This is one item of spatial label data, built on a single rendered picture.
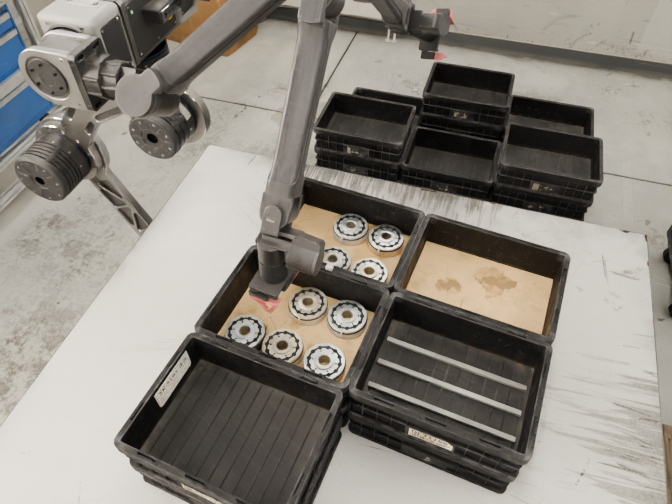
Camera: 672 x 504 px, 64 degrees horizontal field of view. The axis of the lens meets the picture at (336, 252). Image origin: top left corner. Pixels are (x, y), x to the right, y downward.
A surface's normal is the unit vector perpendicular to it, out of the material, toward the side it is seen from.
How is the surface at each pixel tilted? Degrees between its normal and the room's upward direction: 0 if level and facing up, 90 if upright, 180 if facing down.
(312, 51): 59
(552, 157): 0
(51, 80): 90
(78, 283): 0
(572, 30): 90
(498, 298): 0
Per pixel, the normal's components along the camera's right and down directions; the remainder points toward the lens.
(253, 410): 0.00, -0.65
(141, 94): -0.25, 0.23
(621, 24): -0.30, 0.72
